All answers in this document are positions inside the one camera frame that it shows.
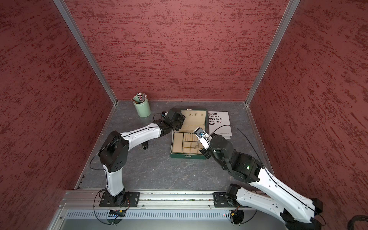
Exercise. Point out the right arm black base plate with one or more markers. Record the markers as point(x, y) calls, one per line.
point(225, 200)

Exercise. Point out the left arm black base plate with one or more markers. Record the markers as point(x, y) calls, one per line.
point(124, 199)

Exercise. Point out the right aluminium corner post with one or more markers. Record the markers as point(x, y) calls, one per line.
point(282, 27)

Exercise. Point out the green jewelry box beige lining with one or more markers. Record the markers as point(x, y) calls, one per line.
point(185, 144)

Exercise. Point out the white printed paper sheet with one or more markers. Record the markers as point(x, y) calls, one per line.
point(219, 123)

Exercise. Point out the mint green pencil cup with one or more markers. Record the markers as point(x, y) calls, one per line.
point(143, 108)

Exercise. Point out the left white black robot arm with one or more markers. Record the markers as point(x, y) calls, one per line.
point(114, 152)

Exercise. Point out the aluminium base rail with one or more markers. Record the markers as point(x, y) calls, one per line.
point(149, 199)

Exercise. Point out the left aluminium corner post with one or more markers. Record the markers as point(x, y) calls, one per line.
point(68, 18)

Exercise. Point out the coloured pencils bundle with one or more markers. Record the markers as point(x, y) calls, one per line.
point(141, 97)

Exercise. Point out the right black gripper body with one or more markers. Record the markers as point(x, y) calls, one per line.
point(207, 152)

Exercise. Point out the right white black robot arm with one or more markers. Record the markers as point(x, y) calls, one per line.
point(279, 201)

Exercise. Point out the aluminium corner post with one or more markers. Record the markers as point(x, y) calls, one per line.
point(282, 27)
point(68, 18)

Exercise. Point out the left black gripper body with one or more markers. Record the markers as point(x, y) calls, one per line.
point(176, 125)

